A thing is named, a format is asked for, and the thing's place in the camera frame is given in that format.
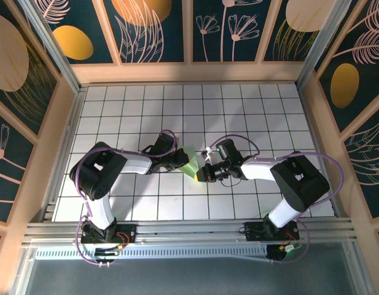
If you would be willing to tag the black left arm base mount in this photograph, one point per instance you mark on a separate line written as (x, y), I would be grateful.
(127, 230)

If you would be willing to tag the aluminium side rail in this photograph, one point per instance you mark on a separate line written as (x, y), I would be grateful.
(66, 147)
(311, 123)

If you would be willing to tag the light green cloth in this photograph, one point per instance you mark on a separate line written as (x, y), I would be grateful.
(190, 159)

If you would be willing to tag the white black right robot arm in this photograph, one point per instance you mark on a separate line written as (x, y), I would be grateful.
(256, 169)

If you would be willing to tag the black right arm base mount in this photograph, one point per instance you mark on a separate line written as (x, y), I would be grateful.
(253, 232)

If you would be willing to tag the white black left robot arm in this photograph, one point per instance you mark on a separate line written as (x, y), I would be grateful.
(137, 164)

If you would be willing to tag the aluminium corner post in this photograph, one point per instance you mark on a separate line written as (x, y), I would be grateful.
(55, 52)
(323, 46)

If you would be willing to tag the aluminium mounting rail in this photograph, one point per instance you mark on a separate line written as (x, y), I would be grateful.
(189, 230)

